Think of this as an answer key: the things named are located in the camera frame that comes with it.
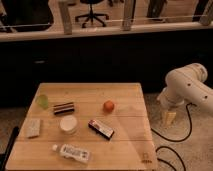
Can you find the orange-red apple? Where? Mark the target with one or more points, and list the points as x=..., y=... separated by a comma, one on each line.
x=108, y=106

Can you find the black office chair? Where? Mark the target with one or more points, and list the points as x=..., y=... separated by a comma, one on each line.
x=91, y=15

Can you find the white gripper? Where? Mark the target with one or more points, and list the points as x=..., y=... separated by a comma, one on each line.
x=169, y=99

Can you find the striped dark box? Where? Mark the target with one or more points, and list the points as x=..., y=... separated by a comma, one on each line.
x=63, y=108

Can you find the wooden table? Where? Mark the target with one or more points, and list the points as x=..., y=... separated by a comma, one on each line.
x=131, y=147

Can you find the green plastic cup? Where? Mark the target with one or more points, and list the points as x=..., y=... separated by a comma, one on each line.
x=42, y=101

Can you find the black red snack box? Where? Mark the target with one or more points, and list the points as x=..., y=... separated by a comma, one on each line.
x=101, y=128

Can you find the white sponge block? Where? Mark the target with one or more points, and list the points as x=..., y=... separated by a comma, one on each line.
x=33, y=128

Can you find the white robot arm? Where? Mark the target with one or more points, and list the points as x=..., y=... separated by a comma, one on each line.
x=185, y=84

